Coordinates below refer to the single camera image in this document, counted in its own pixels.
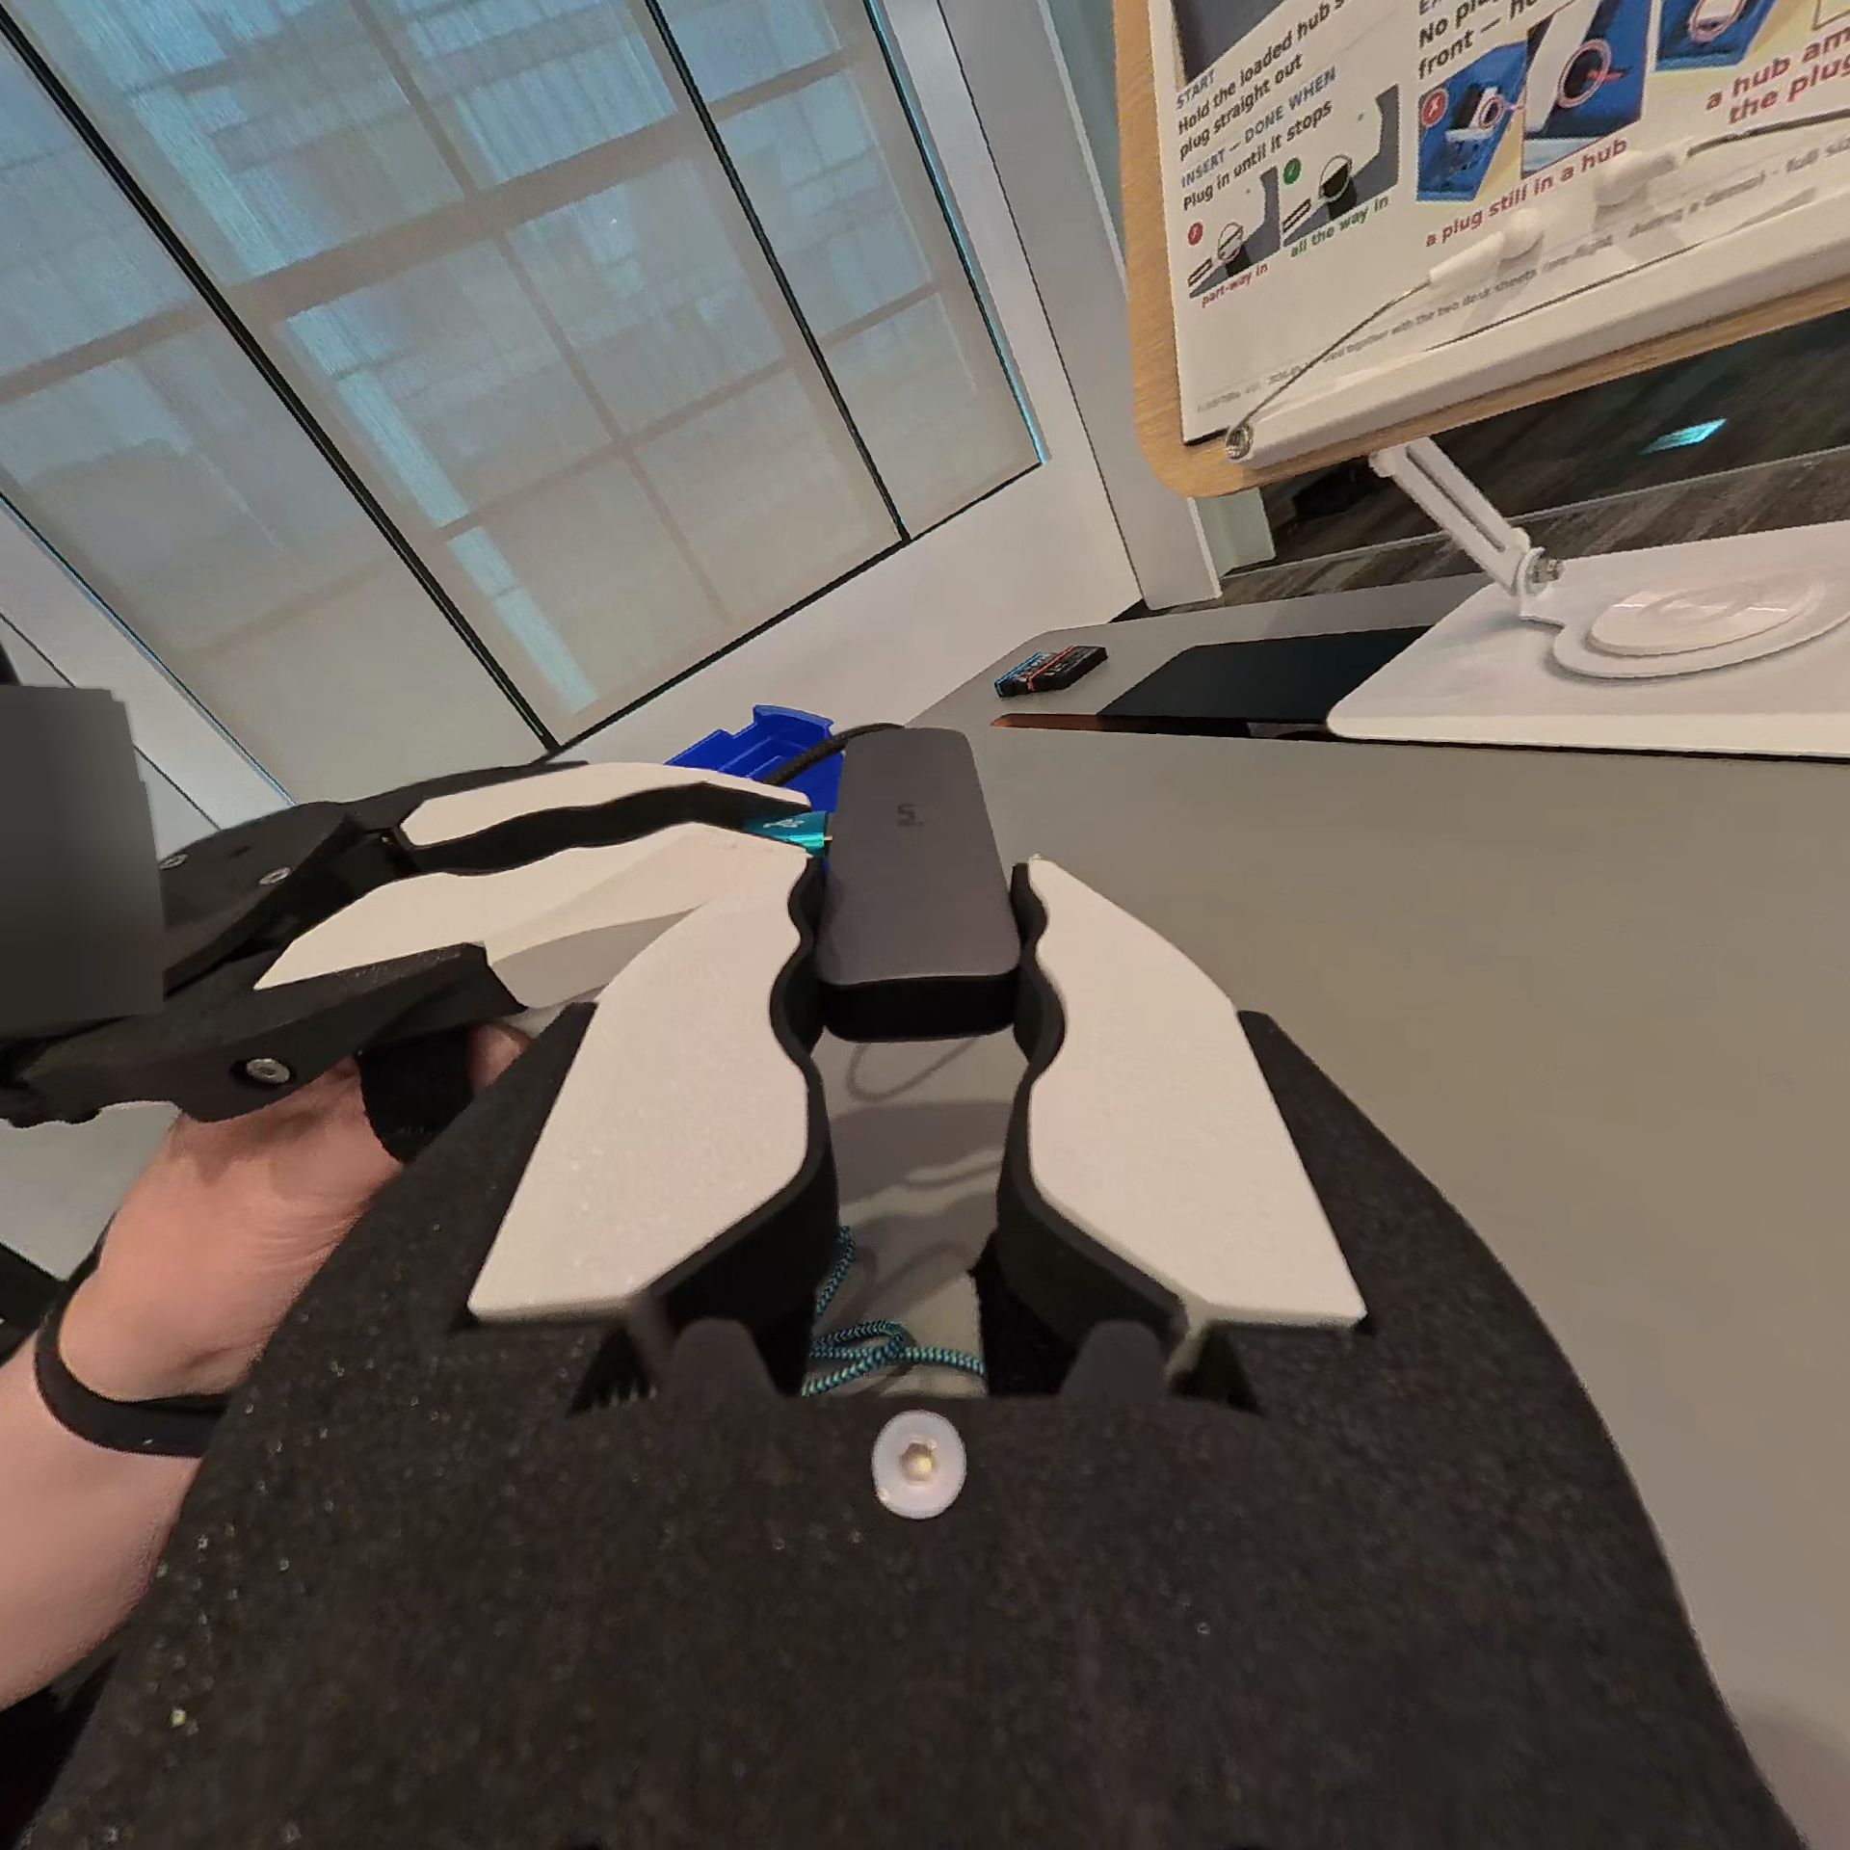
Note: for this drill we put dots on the frosted glass window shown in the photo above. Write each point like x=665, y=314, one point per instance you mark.
x=434, y=361

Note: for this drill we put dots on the grey usb hub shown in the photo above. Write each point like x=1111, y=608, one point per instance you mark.
x=910, y=896

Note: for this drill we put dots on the blue striped black battery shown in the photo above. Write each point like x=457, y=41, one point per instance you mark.
x=1022, y=677

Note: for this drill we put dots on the person's left hand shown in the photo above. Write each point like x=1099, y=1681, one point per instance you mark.
x=233, y=1244

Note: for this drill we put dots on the person's left forearm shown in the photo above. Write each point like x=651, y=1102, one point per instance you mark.
x=72, y=1563

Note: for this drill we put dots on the printed instruction sheet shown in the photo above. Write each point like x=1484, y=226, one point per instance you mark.
x=1301, y=334

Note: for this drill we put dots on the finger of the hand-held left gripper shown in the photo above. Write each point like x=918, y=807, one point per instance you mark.
x=579, y=803
x=579, y=912

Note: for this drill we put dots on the blue plastic bin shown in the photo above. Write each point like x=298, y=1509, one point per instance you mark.
x=730, y=752

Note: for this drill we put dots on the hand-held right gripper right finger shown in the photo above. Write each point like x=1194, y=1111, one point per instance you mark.
x=1171, y=1142

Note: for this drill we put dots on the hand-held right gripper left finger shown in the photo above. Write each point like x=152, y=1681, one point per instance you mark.
x=665, y=1142

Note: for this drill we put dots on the wooden document stand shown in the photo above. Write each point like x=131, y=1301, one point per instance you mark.
x=1663, y=679

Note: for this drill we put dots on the black flat panel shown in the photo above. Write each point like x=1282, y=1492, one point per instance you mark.
x=1243, y=673

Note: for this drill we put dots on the black wrist band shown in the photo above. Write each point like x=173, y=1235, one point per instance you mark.
x=117, y=1426

